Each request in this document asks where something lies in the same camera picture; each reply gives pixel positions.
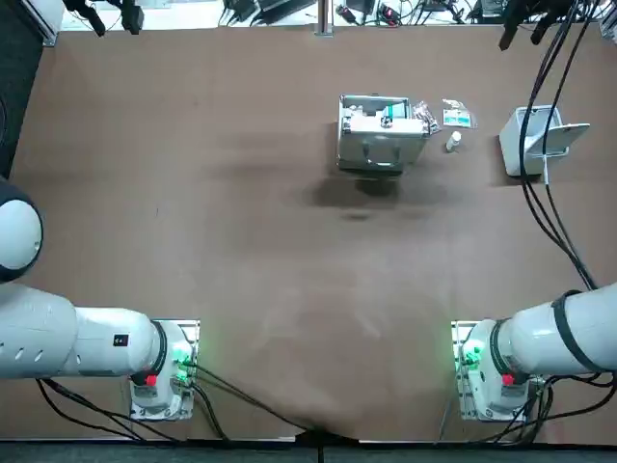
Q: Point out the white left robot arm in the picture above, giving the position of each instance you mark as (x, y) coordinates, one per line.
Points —
(72, 337)

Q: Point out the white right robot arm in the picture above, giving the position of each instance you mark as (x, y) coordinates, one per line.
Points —
(554, 333)

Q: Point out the blue white gloves packet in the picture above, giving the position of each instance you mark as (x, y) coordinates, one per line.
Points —
(458, 117)

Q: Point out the silver aluminium medical kit case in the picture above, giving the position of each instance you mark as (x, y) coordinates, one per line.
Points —
(381, 144)

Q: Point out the aluminium camera post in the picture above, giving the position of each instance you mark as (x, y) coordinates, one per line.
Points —
(324, 19)

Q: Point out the white packet teal print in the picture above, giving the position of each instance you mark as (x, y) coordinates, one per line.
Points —
(396, 111)

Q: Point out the silver aluminium frame profile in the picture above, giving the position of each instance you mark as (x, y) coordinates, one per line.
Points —
(48, 24)
(608, 31)

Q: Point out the small white medicine bottle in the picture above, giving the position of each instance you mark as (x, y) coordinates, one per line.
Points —
(453, 142)

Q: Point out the red-lit black plug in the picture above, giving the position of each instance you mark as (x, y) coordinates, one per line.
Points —
(390, 14)
(348, 13)

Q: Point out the clear iodophor cotton swab packet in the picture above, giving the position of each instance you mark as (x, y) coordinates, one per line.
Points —
(424, 118)

